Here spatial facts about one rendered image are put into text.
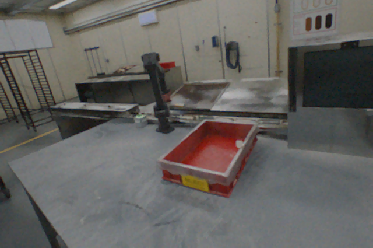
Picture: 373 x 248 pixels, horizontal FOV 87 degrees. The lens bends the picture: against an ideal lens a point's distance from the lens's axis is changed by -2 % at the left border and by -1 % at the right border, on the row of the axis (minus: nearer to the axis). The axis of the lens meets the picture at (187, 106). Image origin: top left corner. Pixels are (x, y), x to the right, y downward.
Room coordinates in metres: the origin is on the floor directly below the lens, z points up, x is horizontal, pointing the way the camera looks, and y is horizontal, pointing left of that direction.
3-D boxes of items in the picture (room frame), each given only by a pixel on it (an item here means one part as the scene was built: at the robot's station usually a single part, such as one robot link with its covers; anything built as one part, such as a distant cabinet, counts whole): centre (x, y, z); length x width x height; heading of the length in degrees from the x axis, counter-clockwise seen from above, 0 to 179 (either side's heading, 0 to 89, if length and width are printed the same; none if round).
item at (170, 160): (0.86, -0.10, 0.88); 0.49 x 0.34 x 0.10; 146
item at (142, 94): (5.46, 1.50, 0.51); 3.00 x 1.26 x 1.03; 58
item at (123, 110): (2.03, 1.02, 0.89); 1.25 x 0.18 x 0.09; 58
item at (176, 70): (5.27, 0.44, 0.44); 0.70 x 0.55 x 0.87; 58
